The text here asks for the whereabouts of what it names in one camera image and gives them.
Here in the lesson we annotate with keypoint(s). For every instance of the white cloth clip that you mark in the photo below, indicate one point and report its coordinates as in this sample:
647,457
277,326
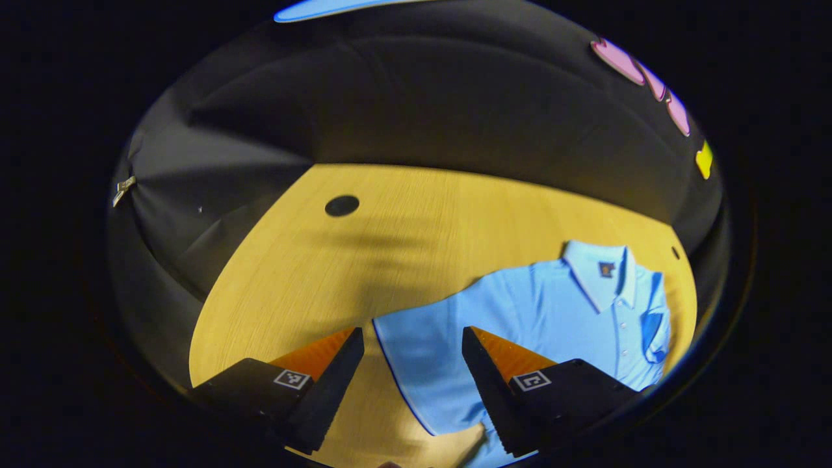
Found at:
123,188

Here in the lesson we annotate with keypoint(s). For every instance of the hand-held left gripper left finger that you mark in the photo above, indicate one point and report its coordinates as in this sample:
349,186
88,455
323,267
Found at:
328,393

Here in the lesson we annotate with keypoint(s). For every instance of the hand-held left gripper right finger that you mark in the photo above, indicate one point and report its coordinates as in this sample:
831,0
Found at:
494,393

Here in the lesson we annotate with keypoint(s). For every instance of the light blue T-shirt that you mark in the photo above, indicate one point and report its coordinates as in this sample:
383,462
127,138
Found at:
552,305

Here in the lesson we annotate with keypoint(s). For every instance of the black backdrop cloth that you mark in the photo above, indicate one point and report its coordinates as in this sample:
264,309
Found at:
422,97

